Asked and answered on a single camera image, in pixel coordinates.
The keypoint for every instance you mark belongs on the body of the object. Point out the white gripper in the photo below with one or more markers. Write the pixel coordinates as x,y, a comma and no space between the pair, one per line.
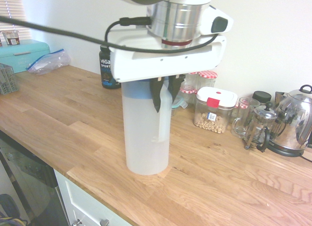
151,62

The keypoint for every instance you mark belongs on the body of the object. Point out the translucent pitcher with blue lid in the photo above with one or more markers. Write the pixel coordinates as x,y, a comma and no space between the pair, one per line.
146,138

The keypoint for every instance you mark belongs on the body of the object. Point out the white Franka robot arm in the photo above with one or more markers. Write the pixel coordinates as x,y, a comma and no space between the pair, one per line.
175,18

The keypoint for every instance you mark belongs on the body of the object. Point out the glass container teal lid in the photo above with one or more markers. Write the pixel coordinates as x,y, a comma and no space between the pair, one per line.
179,105

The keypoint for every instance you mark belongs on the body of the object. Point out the small jar red gingham lid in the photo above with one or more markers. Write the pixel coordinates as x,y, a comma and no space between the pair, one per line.
188,93

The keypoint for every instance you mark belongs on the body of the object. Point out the glass jar red gingham lid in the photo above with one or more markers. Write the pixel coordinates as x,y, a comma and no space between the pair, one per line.
207,78
191,80

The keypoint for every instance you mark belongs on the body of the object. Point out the cereal container white lid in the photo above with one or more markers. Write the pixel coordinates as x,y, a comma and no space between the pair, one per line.
214,108

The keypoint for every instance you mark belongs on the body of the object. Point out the black Vega protein tub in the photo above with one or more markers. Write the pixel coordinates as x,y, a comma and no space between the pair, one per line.
104,65

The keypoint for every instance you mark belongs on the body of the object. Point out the clear glass mug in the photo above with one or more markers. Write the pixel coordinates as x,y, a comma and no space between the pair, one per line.
243,121

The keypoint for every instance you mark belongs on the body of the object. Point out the jar with black lid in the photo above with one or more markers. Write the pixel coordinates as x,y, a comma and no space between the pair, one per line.
262,96

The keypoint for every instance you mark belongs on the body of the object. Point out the glass french press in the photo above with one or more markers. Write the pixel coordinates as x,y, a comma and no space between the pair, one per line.
260,128

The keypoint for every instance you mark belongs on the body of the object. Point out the clear zip bag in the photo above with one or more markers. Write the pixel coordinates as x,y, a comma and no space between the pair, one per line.
48,62

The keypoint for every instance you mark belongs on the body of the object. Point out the chrome electric kettle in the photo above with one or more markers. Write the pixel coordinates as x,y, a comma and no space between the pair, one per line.
292,123

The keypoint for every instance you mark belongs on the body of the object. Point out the white drawer front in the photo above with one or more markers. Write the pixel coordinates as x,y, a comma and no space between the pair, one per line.
80,199

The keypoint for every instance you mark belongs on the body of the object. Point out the teal bread box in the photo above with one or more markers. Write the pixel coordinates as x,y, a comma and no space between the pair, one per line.
24,55

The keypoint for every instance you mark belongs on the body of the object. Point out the grey plastic basket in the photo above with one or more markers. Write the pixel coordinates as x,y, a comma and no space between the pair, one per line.
7,79

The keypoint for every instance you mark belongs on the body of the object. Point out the dark dishwasher front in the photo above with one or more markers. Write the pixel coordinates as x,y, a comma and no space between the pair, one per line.
31,182

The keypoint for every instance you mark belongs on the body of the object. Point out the yogurt cup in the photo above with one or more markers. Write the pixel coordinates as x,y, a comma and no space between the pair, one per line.
11,38

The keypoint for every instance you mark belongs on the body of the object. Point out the window blind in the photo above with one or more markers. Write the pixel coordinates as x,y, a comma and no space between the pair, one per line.
14,8

